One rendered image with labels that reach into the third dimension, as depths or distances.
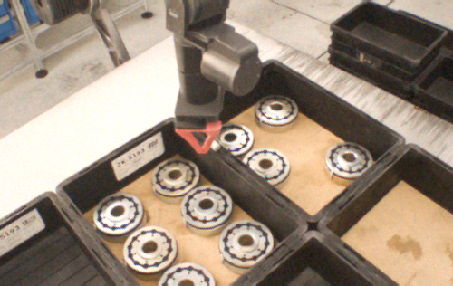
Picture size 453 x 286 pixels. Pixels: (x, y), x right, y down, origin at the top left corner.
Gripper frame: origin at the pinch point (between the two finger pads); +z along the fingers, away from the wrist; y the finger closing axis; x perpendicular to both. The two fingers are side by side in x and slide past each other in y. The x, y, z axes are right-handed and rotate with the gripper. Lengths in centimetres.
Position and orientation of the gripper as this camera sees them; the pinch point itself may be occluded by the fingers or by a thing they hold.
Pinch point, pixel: (204, 135)
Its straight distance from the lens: 78.1
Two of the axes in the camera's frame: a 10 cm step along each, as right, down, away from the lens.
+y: 0.6, -7.2, 6.9
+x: -10.0, -0.2, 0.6
